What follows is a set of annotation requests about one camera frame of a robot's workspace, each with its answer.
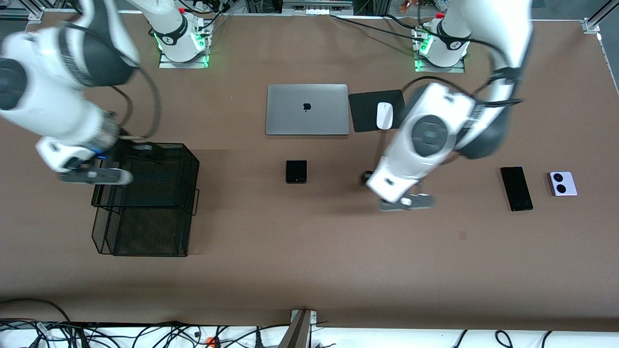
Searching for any black flip phone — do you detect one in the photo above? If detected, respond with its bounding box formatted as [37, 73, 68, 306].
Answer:
[285, 160, 308, 185]

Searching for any black slab smartphone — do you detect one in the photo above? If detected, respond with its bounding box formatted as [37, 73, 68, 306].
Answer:
[500, 166, 534, 212]

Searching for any lavender flip phone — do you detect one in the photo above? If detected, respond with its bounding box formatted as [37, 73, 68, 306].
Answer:
[547, 172, 578, 197]

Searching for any white computer mouse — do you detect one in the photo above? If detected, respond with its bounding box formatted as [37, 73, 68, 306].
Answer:
[376, 102, 393, 130]

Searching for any black mouse pad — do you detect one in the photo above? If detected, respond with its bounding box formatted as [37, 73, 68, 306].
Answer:
[348, 89, 407, 133]

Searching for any black mesh two-tier tray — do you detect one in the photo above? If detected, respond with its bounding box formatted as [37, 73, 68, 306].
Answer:
[91, 143, 200, 257]

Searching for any silver closed laptop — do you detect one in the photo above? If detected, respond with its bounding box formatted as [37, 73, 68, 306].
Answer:
[265, 84, 350, 136]

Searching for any silver socket strip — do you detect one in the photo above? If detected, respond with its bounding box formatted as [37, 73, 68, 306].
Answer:
[282, 0, 354, 16]

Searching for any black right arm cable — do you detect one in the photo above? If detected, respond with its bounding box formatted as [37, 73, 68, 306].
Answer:
[109, 68, 162, 142]

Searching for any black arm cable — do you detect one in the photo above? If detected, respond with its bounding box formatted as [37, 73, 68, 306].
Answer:
[400, 75, 527, 108]
[109, 68, 162, 142]

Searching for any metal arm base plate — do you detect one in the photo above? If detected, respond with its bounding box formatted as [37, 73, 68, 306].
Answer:
[159, 51, 209, 69]
[414, 57, 466, 73]

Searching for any black cable on table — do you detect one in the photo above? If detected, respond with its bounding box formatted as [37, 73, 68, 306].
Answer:
[330, 14, 426, 42]

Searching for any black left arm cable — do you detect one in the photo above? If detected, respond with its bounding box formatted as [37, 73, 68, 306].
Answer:
[400, 75, 527, 108]

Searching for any aluminium profile post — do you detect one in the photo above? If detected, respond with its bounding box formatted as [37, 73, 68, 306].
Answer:
[278, 309, 318, 348]

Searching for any aluminium frame rail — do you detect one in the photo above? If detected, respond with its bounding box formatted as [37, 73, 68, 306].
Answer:
[0, 6, 45, 21]

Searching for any grey looped cable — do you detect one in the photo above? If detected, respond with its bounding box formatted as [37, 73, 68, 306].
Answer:
[0, 298, 73, 324]

